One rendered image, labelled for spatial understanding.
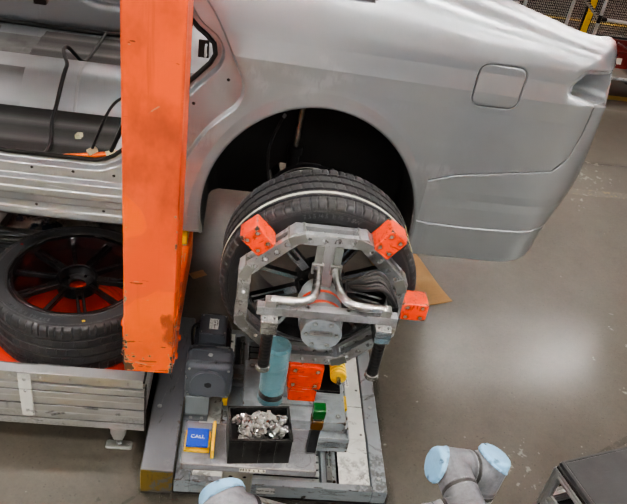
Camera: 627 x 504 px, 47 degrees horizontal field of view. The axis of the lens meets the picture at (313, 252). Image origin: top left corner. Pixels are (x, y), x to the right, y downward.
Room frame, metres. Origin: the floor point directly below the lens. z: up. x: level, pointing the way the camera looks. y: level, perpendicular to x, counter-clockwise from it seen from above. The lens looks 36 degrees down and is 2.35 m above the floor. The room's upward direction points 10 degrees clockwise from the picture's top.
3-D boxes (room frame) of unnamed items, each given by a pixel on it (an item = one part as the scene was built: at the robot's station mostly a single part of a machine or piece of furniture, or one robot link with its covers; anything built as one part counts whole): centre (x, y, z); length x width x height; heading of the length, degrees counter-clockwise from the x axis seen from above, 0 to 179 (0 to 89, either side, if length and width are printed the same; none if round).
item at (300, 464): (1.53, 0.09, 0.44); 0.43 x 0.17 x 0.03; 98
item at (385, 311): (1.73, -0.16, 1.03); 0.19 x 0.18 x 0.11; 8
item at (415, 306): (1.89, -0.36, 0.85); 0.09 x 0.08 x 0.07; 98
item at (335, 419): (2.01, -0.02, 0.32); 0.40 x 0.30 x 0.28; 98
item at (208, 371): (2.08, 0.33, 0.26); 0.42 x 0.18 x 0.35; 8
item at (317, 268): (1.71, 0.03, 1.03); 0.19 x 0.18 x 0.11; 8
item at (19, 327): (2.16, 0.89, 0.39); 0.66 x 0.66 x 0.24
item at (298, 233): (1.84, -0.05, 0.85); 0.54 x 0.07 x 0.54; 98
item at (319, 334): (1.77, -0.06, 0.85); 0.21 x 0.14 x 0.14; 8
